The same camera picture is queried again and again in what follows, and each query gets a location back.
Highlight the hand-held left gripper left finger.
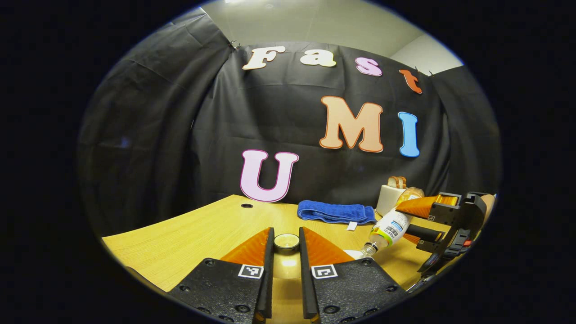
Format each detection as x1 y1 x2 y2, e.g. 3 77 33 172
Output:
167 227 275 324

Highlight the labelled plastic water bottle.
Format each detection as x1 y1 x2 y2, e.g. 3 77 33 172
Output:
362 187 426 258

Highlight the blue folded towel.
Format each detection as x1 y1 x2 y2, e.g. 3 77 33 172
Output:
297 200 377 231

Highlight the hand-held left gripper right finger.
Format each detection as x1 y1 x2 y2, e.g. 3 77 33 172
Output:
298 226 408 324

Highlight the cream toaster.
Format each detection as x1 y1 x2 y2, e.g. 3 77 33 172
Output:
376 184 406 217

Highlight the black backdrop cloth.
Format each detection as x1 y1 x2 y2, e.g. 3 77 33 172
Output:
76 9 502 234

